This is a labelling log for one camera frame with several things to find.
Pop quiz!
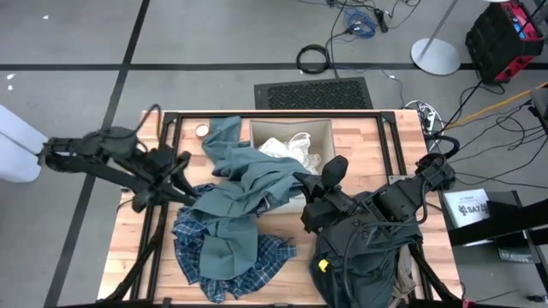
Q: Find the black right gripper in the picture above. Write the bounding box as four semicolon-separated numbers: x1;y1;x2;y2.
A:
293;170;366;235

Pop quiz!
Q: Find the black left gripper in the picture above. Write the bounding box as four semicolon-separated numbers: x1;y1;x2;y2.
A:
128;145;201;214

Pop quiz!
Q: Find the white knit garment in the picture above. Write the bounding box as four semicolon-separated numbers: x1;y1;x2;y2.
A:
257;131;322;175

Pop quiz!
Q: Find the teal grey shirt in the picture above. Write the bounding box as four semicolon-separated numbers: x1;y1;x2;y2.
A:
188;115;312;281

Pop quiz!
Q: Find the beige fabric storage box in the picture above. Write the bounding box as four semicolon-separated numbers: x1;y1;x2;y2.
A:
249;118;337;215

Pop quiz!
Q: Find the blue plaid shirt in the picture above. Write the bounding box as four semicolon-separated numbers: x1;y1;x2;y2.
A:
170;182;297;304

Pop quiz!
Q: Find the dark green garment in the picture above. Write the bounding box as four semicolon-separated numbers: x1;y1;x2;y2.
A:
307;192;424;308

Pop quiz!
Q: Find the tan garment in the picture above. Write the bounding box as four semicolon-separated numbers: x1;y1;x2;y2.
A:
387;246;419;308

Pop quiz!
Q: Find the white power strip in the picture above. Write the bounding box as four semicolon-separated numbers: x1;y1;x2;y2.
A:
417;101;438;134

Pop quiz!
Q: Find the white foam block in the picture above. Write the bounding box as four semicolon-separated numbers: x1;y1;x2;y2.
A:
0;104;51;184

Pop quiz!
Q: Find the grey round-base stand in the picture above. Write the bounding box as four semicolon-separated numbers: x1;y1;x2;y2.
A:
409;0;462;77

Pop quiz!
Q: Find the black and red case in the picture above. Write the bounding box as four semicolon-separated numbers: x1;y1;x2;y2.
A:
465;0;545;85

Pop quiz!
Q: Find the dark grey box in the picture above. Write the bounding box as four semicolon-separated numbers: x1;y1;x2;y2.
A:
529;87;548;125

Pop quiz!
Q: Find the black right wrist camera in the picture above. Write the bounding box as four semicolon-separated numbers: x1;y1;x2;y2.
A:
320;154;350;190

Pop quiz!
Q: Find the coiled black cable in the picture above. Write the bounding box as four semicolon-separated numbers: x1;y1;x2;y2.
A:
295;44;331;75

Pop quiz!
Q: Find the coiled blue cable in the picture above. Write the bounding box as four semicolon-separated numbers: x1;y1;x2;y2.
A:
343;7;377;40

